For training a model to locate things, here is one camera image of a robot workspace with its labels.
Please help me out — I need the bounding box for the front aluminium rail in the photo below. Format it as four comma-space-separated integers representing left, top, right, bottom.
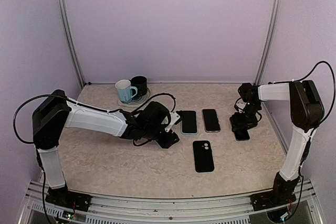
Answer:
15, 180, 325, 223

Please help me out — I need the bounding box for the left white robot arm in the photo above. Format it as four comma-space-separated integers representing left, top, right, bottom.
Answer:
32, 90, 181, 206

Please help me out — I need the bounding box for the black phone case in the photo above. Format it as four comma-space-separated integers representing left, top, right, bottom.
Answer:
193, 140, 215, 173

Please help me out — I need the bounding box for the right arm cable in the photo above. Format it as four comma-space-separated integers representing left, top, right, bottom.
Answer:
267, 60, 336, 224

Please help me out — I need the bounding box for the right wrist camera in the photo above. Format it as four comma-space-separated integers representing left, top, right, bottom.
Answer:
234, 98, 246, 113

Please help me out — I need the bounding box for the grey patterned saucer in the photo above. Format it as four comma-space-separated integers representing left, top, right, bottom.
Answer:
118, 87, 151, 108

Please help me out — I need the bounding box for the light blue phone case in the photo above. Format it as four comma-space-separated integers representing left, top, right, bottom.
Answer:
181, 110, 198, 136

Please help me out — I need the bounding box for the light blue mug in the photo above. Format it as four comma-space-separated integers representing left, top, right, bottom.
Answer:
115, 79, 138, 104

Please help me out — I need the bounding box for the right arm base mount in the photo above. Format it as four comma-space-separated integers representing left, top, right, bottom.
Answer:
250, 173, 299, 211

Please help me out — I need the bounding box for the left aluminium frame post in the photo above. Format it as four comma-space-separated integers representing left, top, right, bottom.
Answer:
57, 0, 86, 89

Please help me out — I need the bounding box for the clear phone case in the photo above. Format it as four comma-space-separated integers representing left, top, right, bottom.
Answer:
201, 108, 221, 133

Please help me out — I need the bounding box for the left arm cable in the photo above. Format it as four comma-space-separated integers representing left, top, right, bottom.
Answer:
13, 92, 177, 224

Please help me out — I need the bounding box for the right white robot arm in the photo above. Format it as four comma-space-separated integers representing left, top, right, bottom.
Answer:
229, 80, 324, 205

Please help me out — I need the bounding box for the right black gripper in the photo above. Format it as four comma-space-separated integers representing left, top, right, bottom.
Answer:
232, 101, 261, 130

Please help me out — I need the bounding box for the right aluminium frame post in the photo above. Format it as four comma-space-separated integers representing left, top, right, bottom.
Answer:
254, 0, 281, 84

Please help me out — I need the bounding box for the black mug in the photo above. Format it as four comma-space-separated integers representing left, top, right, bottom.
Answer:
131, 76, 148, 97

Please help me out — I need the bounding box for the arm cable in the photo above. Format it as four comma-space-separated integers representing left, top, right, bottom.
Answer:
267, 60, 336, 224
13, 92, 177, 224

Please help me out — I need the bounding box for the aluminium frame post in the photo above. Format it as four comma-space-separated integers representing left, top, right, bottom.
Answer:
57, 0, 86, 89
254, 0, 281, 84

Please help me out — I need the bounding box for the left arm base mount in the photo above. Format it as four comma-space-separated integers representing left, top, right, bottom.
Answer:
45, 185, 92, 212

